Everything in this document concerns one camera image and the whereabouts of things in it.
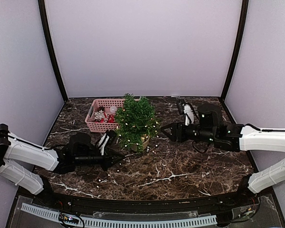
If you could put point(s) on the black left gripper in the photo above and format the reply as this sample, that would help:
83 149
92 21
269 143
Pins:
108 160

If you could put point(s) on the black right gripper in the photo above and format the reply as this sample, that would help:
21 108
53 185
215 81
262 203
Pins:
175 127

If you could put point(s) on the small green christmas tree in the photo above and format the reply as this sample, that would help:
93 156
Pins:
135 119

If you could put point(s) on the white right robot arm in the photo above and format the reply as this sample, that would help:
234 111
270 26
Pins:
264 140

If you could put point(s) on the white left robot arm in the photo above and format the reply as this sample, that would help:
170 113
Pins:
14 149

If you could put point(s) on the beige tree pot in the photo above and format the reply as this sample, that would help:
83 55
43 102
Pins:
139 147

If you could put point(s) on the pink plastic basket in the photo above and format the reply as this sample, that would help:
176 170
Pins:
109 123

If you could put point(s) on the white snowflake ornament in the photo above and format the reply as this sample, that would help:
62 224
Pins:
100 116

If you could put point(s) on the white ball ornament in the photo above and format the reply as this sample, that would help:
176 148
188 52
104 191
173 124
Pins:
113 109

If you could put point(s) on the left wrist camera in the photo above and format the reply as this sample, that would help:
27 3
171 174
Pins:
105 140

